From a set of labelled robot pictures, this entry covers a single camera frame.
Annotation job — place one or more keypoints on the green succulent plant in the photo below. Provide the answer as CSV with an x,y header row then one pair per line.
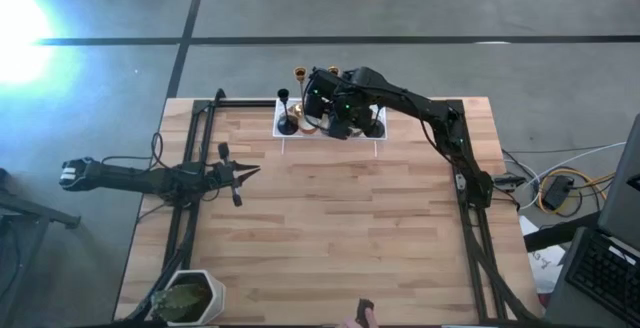
x,y
180,300

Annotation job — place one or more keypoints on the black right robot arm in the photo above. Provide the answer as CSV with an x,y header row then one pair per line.
x,y
440,118

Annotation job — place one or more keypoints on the black power adapter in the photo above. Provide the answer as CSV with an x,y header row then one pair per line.
x,y
557,192

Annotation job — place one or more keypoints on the black metal bar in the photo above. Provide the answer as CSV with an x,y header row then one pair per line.
x,y
555,236

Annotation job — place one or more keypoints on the white paper sheet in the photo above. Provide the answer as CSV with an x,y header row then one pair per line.
x,y
545,265

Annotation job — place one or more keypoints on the white hexagonal planter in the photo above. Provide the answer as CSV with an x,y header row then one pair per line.
x,y
214,298

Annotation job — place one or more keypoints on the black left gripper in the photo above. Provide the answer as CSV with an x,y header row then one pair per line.
x,y
225,174

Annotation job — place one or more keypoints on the grey laptop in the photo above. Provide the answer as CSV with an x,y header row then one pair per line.
x,y
605,273

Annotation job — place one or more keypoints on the black metal stand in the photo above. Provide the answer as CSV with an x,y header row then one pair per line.
x,y
35,211

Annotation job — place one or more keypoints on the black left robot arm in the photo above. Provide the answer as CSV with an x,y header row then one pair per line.
x,y
130,180

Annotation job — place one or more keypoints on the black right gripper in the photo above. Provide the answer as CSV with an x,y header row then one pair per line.
x,y
330,103

